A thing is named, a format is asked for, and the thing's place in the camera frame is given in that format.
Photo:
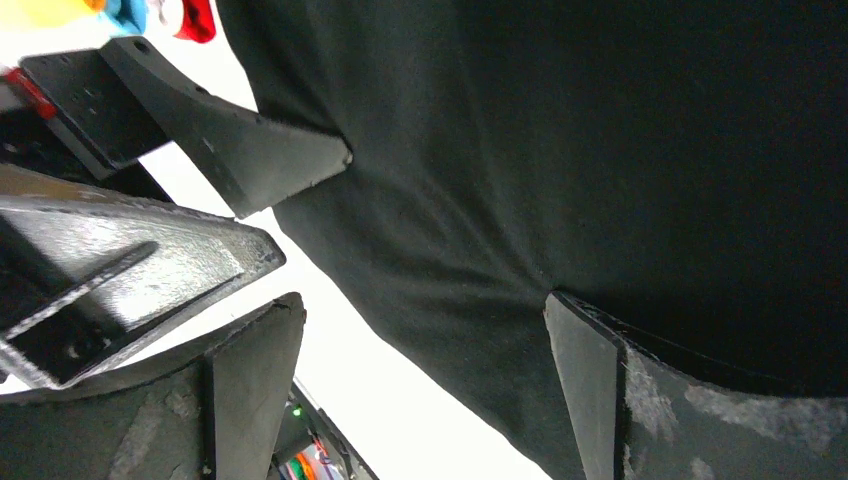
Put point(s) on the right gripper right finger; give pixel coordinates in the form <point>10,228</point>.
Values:
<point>644,407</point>

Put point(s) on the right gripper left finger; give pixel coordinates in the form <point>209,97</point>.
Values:
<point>210,408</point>

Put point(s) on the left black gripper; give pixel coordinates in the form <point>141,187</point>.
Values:
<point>112,277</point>

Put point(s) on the black t shirt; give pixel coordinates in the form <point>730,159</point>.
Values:
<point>680,165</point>

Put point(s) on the orange folded t shirt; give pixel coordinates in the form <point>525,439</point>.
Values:
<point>27,15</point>

